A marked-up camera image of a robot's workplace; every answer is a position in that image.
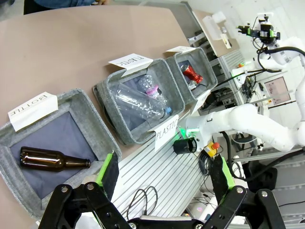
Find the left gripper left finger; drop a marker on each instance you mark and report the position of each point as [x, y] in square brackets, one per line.
[107, 171]

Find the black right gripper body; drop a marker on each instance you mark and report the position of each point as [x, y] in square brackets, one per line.
[264, 32]

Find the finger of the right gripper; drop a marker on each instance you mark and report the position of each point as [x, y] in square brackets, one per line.
[243, 28]
[246, 33]

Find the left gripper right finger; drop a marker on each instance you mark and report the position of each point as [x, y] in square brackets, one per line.
[221, 176]

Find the brown glass bottle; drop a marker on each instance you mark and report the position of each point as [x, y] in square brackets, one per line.
[43, 159]

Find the crushed red can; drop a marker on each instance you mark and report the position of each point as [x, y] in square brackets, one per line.
[193, 74]

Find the large clear plastic bottle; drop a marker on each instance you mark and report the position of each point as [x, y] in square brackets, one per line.
[133, 102]

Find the dark silver can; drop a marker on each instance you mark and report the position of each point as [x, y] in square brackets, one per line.
[191, 85]

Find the small bottle with pink label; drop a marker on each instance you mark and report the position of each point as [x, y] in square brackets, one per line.
[152, 91]

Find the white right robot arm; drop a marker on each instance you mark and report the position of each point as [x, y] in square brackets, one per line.
[250, 117]

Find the grey fabric basket for plastic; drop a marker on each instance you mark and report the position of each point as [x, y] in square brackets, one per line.
[133, 136]

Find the grey fabric basket for cans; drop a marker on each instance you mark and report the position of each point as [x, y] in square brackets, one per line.
[207, 70]

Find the grey fabric basket for bottles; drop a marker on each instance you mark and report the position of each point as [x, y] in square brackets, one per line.
[95, 119]

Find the folded CAN label card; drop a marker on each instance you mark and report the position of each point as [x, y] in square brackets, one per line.
[181, 49]

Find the CAN paper sign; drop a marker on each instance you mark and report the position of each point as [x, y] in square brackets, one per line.
[200, 102]

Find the short white foam block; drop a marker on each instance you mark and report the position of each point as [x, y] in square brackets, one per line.
[219, 16]

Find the yellow emergency stop button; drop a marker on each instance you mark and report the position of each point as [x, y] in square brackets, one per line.
[210, 148]

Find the long white foam block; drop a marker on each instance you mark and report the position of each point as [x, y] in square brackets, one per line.
[210, 26]

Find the brown cardboard panel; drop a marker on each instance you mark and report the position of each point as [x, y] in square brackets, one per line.
[214, 45]

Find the aluminium profile table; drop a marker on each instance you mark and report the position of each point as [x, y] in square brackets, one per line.
[166, 176]

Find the computer monitor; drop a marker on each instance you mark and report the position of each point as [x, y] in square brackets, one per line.
[277, 91]

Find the PLASTIC paper sign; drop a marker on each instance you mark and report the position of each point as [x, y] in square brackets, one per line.
[165, 132]

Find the folded BOTTLE label card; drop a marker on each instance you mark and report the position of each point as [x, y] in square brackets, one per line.
[33, 111]

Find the folded PLASTIC label card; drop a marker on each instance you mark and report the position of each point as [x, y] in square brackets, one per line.
[131, 62]

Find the person in denim shirt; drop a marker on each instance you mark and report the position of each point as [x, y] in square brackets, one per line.
[62, 2]

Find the black cylindrical camera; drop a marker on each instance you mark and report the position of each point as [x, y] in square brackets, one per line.
[184, 146]

